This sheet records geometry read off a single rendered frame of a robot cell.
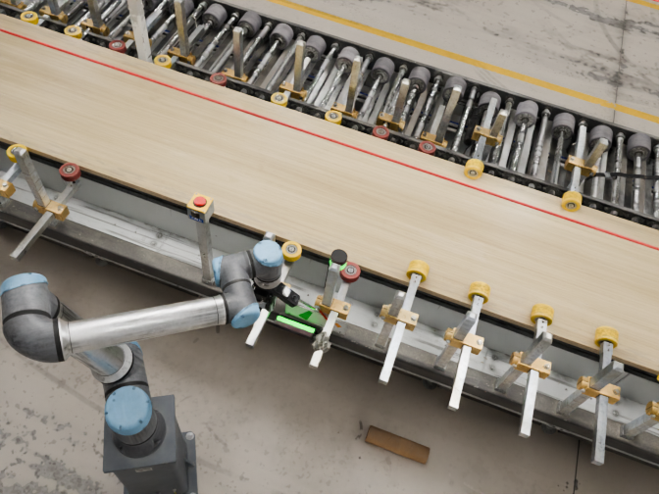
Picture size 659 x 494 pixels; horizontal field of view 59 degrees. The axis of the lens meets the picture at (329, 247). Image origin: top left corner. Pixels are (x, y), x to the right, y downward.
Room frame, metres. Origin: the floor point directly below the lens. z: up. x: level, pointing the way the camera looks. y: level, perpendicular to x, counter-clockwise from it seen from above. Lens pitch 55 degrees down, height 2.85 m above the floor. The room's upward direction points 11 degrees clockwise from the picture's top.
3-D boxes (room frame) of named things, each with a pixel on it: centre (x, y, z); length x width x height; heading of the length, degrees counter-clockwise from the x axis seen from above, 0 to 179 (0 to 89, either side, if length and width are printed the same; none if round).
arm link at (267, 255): (0.99, 0.18, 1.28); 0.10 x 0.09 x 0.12; 119
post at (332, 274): (1.12, -0.03, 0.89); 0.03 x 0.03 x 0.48; 79
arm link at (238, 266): (0.93, 0.28, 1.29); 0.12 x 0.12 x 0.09; 29
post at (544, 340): (0.98, -0.77, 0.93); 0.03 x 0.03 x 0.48; 79
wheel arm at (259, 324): (1.11, 0.18, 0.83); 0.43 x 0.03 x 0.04; 169
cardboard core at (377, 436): (0.89, -0.49, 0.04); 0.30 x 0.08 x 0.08; 79
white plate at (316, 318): (1.10, 0.00, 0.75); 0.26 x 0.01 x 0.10; 79
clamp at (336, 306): (1.12, -0.05, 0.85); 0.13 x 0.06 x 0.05; 79
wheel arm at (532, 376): (0.95, -0.80, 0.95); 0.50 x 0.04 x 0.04; 169
